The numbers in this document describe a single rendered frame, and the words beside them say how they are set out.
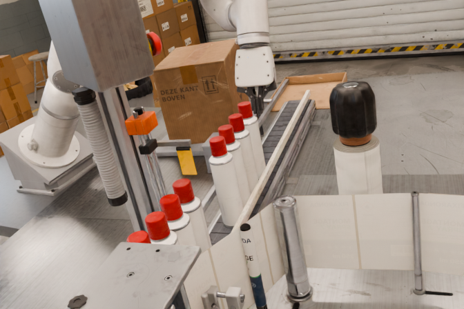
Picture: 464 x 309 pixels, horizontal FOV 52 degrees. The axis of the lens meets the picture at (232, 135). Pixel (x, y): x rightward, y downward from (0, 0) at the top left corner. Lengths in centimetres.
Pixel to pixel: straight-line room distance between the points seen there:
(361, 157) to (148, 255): 47
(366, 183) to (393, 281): 18
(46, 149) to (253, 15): 77
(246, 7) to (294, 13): 418
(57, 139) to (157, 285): 106
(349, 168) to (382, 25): 432
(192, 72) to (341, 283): 86
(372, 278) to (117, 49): 57
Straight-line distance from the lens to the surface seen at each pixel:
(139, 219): 101
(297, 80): 204
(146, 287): 52
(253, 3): 122
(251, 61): 122
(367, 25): 520
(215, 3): 128
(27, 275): 124
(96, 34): 71
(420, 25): 512
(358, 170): 90
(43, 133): 154
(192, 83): 151
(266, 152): 135
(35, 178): 160
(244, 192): 108
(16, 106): 448
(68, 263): 122
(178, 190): 82
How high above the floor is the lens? 146
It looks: 22 degrees down
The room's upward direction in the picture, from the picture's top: 12 degrees counter-clockwise
